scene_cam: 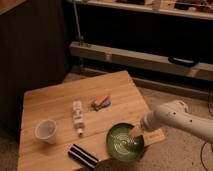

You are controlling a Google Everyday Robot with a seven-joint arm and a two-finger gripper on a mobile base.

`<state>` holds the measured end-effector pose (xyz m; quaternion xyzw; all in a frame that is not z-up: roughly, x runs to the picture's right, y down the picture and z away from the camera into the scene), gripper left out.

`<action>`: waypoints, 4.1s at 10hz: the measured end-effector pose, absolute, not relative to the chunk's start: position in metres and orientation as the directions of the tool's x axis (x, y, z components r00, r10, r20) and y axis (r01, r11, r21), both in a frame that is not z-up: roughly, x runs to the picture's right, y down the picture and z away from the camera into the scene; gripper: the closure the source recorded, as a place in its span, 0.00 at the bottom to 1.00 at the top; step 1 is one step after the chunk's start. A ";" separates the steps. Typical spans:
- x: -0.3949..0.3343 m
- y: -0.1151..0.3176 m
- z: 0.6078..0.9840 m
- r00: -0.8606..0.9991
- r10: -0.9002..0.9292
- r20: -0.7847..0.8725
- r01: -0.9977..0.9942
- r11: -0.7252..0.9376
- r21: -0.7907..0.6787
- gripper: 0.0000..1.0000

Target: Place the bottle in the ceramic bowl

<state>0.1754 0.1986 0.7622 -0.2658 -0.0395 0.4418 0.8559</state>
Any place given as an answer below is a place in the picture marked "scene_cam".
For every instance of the white plastic cup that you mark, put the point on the white plastic cup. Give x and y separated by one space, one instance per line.
46 131

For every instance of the metal pole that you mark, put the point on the metal pole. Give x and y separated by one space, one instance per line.
79 35

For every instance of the long wooden beam shelf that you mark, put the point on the long wooden beam shelf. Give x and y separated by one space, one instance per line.
140 60

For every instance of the black handle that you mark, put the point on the black handle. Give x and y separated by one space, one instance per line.
182 62

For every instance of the black white striped block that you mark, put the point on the black white striped block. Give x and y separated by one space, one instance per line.
82 156

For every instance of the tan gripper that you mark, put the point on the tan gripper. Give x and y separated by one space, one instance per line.
136 131

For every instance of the orange and grey stapler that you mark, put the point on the orange and grey stapler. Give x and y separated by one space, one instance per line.
101 102

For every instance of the small white bottle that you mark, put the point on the small white bottle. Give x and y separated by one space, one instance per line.
78 117

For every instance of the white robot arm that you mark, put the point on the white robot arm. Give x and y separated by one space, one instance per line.
174 114

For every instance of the upper wooden shelf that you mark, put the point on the upper wooden shelf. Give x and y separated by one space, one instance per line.
153 7

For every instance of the green ceramic bowl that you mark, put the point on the green ceramic bowl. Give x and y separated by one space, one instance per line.
121 147

